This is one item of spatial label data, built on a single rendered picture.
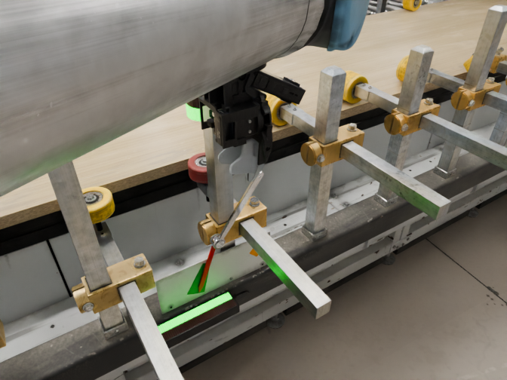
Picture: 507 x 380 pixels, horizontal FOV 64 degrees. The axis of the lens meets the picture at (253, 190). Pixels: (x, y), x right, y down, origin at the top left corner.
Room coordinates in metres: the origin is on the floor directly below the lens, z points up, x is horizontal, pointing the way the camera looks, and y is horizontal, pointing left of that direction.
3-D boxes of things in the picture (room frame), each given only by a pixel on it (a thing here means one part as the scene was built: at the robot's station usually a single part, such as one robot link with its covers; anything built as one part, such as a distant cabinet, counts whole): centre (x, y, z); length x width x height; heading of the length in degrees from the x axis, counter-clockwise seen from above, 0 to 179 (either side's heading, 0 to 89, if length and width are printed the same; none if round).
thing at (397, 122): (0.89, -0.38, 0.95); 0.13 x 0.06 x 0.05; 122
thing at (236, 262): (0.57, 0.07, 0.75); 0.26 x 0.01 x 0.10; 122
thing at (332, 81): (0.74, -0.15, 0.88); 0.03 x 0.03 x 0.48; 32
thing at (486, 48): (1.01, -0.57, 0.93); 0.03 x 0.03 x 0.48; 32
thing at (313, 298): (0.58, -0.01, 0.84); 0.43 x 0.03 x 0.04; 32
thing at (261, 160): (0.54, -0.01, 1.09); 0.05 x 0.02 x 0.09; 32
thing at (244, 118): (0.54, 0.02, 1.15); 0.09 x 0.08 x 0.12; 122
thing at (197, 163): (0.76, 0.11, 0.85); 0.08 x 0.08 x 0.11
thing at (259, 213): (0.62, 0.04, 0.85); 0.13 x 0.06 x 0.05; 122
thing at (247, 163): (0.53, 0.01, 1.05); 0.06 x 0.03 x 0.09; 122
